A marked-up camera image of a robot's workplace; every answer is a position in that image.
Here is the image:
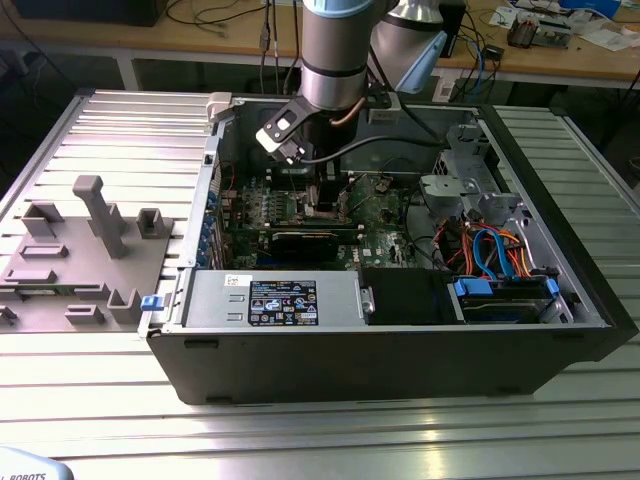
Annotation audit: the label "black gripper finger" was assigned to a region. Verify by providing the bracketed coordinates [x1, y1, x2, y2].
[316, 179, 343, 213]

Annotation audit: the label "CPU socket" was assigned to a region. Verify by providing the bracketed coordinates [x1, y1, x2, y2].
[294, 192, 346, 224]

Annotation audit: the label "black graphics card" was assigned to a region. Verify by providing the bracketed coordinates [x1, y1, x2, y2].
[268, 230, 341, 264]

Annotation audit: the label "green motherboard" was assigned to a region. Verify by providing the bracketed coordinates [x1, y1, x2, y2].
[219, 169, 426, 274]

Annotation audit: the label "black power supply label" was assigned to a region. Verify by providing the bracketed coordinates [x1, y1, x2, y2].
[248, 279, 318, 329]

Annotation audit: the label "metal drive cage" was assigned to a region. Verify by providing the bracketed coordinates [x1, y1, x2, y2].
[418, 122, 549, 236]

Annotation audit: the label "grey power supply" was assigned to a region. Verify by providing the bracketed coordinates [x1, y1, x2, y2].
[182, 269, 364, 329]

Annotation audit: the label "wooden desk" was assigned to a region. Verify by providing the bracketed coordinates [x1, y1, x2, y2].
[0, 0, 640, 94]

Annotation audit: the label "black PC case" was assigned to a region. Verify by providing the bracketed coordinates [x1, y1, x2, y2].
[137, 92, 640, 406]

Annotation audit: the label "hard disk in blue carrier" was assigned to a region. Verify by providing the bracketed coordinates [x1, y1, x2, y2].
[447, 276, 564, 326]

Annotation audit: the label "finned cooler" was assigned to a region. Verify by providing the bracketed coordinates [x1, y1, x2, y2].
[507, 17, 539, 50]

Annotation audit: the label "grey metal device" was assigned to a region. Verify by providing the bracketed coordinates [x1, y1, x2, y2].
[535, 19, 574, 50]

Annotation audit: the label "grey parts rack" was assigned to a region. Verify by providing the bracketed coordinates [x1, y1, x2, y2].
[0, 174, 174, 334]

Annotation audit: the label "black monitor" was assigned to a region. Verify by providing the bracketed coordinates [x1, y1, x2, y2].
[13, 0, 166, 29]

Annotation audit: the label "blue box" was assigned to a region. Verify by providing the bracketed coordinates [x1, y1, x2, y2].
[558, 0, 624, 16]

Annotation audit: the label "white papers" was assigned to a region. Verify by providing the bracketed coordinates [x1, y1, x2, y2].
[579, 29, 640, 51]

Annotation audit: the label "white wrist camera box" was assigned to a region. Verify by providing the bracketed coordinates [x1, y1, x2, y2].
[254, 97, 315, 165]

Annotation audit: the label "grey metal cage bracket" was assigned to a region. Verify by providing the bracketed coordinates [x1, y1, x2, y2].
[418, 173, 479, 207]

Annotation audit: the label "blue flat cable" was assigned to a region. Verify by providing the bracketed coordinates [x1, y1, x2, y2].
[487, 227, 519, 279]
[471, 228, 494, 279]

